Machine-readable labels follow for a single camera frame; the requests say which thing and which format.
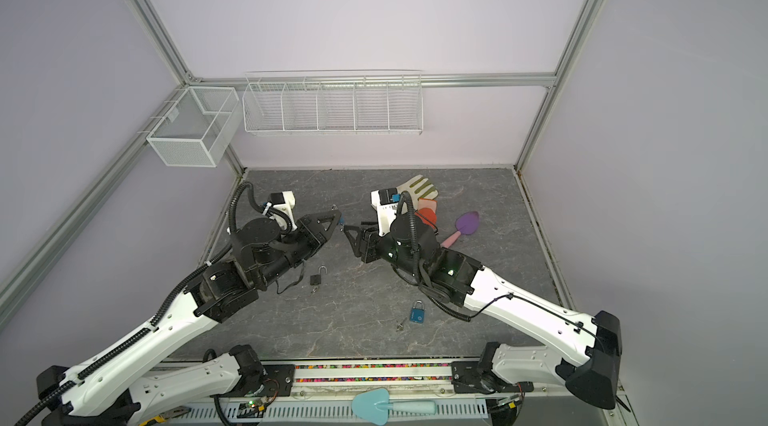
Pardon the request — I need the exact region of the teal trowel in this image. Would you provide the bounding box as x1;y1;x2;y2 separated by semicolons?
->
351;388;437;425

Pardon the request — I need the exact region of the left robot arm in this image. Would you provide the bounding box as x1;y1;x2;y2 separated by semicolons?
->
18;181;341;425

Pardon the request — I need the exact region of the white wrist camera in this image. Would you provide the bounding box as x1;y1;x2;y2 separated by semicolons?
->
371;187;400;236
263;191;296;227

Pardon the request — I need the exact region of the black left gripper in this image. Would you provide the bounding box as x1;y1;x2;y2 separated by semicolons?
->
256;209;341;287

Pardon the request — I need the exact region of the large blue padlock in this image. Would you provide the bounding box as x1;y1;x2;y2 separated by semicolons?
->
409;300;425;324

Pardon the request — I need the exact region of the purple trowel pink handle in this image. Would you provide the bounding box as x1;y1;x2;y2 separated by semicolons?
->
441;211;480;248

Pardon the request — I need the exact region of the cream work glove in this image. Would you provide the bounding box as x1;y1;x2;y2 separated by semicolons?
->
397;174;439;202

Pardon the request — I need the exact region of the black padlock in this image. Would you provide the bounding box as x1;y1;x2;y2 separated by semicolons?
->
310;265;328;287

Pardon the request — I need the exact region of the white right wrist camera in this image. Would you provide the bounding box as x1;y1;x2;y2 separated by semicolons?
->
371;187;400;236

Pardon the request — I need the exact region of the red rubber glove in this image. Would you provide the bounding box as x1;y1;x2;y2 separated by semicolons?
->
416;198;438;231

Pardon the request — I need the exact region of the white wire shelf basket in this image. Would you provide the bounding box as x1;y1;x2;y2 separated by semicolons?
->
242;70;424;135

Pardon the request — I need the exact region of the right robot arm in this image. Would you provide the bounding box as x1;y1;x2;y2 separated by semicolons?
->
342;192;623;410

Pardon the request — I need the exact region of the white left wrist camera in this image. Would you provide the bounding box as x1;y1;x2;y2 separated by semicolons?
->
263;191;296;227

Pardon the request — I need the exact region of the white mesh box basket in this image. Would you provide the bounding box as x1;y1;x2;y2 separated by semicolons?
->
147;86;243;167

